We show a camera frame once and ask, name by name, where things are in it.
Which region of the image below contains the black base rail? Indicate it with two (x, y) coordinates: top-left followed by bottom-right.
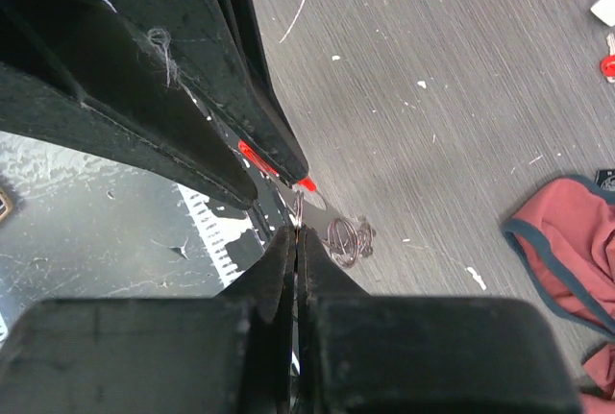
(225, 205), (289, 273)

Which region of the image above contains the crumpled red shirt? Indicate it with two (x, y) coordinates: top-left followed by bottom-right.
(502, 175), (614, 413)

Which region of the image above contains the red tag key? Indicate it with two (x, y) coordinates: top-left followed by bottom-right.
(600, 33), (615, 84)

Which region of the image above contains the keyring with red tag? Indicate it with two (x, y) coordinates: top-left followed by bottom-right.
(238, 140), (376, 269)

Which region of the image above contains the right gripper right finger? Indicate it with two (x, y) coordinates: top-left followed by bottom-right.
(296, 228), (582, 413)

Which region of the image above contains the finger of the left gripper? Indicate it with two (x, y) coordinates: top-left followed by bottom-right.
(1, 0), (258, 209)
(107, 0), (308, 184)

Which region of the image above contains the clothes rack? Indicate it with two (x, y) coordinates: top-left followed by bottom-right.
(590, 0), (615, 27)

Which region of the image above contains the grey cable duct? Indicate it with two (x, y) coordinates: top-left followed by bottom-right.
(177, 183), (241, 288)

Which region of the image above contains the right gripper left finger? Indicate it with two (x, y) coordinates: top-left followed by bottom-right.
(1, 228), (294, 413)

